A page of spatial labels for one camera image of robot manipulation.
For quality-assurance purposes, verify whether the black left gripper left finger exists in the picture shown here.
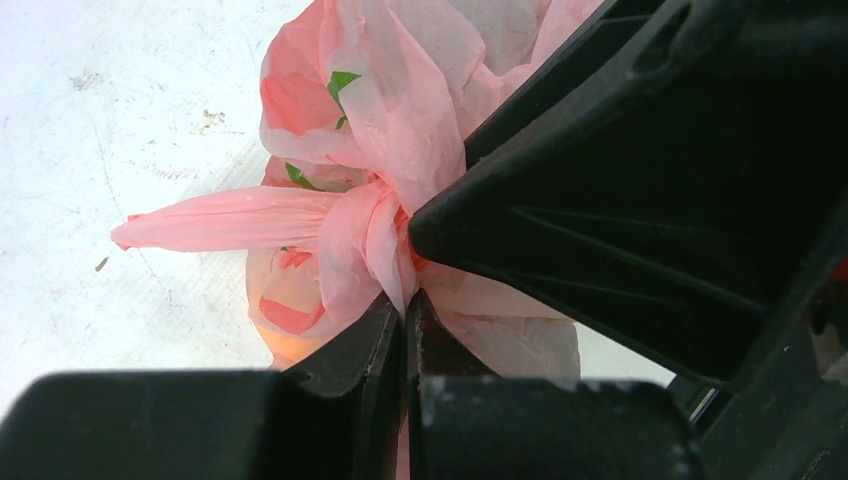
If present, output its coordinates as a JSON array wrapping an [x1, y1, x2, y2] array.
[[1, 296, 402, 479]]

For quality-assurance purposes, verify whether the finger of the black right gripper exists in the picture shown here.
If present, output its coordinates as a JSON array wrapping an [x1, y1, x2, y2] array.
[[409, 1, 847, 388], [465, 1, 692, 169]]

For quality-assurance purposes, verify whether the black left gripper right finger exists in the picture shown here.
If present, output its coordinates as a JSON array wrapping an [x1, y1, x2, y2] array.
[[406, 291, 705, 480]]

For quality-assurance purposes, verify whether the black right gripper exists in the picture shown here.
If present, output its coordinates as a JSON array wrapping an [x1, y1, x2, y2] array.
[[668, 203, 847, 479]]

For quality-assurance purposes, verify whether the pink plastic bag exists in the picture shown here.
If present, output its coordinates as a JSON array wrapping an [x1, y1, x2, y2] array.
[[111, 1, 597, 378]]

